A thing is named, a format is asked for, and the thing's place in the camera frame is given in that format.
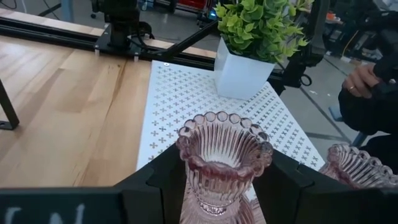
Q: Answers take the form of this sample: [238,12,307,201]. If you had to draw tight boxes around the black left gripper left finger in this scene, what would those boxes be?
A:
[0,144,188,224]

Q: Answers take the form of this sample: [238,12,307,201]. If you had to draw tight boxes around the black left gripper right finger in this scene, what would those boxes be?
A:
[252,150,398,224]

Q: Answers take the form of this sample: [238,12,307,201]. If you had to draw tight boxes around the pink ribbed glass candle holder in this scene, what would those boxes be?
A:
[175,111,274,224]
[318,142,398,190]

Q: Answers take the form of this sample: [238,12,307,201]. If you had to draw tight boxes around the blue chair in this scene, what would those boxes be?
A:
[328,104,369,147]

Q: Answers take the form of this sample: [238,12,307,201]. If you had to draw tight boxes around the person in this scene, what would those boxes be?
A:
[337,0,398,175]

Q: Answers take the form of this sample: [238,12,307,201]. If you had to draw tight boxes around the black metal shelf riser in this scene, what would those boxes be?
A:
[0,77,20,131]

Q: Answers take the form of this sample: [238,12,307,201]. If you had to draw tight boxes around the person's hand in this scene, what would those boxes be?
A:
[341,63,382,100]

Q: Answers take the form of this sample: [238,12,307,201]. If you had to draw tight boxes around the white perforated metal shelf riser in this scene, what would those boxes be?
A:
[136,60,326,175]

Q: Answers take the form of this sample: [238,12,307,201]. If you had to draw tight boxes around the green plant in white pot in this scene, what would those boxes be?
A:
[213,0,312,101]

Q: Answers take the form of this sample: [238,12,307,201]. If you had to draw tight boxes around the black frame upright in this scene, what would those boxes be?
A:
[281,0,330,88]

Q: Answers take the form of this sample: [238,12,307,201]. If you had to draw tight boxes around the black table edge rail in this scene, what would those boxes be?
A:
[0,15,282,94]

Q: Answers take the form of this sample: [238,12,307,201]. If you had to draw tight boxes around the black diagonal frame brace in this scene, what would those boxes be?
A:
[146,20,219,62]

